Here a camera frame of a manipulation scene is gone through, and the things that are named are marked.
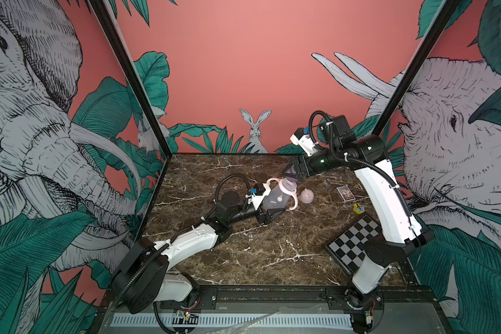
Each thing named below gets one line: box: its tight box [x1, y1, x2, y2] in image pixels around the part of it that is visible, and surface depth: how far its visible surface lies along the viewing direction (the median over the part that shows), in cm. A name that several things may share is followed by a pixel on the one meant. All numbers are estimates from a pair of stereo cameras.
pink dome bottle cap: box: [299, 187, 315, 204], surface depth 102 cm
